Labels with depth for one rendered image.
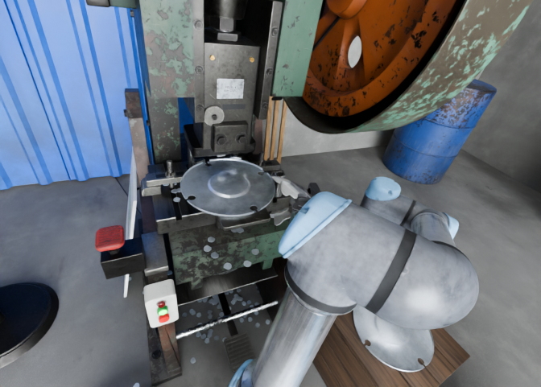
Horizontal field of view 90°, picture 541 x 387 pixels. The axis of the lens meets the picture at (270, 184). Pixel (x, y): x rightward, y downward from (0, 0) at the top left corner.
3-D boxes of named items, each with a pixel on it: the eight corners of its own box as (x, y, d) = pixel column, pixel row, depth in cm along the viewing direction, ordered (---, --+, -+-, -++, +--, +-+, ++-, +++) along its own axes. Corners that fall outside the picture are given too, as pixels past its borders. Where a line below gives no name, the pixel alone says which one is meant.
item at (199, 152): (255, 158, 89) (257, 143, 86) (192, 164, 81) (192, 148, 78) (239, 135, 100) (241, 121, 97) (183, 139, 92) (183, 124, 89)
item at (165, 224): (288, 209, 100) (291, 196, 97) (157, 235, 82) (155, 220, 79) (258, 165, 121) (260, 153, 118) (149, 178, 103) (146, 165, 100)
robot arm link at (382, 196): (419, 188, 69) (400, 220, 75) (376, 170, 73) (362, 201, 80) (413, 203, 63) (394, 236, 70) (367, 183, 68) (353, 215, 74)
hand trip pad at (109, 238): (129, 263, 69) (123, 243, 64) (101, 269, 66) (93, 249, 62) (128, 242, 74) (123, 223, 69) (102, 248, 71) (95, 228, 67)
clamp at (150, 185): (196, 188, 93) (195, 163, 87) (142, 196, 86) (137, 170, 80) (192, 179, 97) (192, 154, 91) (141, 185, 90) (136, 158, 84)
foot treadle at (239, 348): (256, 366, 105) (258, 361, 102) (231, 377, 101) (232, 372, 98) (216, 250, 146) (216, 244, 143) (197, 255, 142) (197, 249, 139)
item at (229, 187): (241, 152, 101) (241, 150, 101) (294, 195, 85) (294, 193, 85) (164, 174, 85) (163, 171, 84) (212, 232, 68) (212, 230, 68)
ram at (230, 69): (255, 152, 81) (269, 43, 64) (205, 157, 75) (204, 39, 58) (237, 126, 93) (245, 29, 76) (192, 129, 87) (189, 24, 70)
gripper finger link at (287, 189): (274, 180, 73) (298, 203, 75) (279, 169, 78) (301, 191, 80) (266, 186, 75) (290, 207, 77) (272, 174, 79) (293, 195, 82)
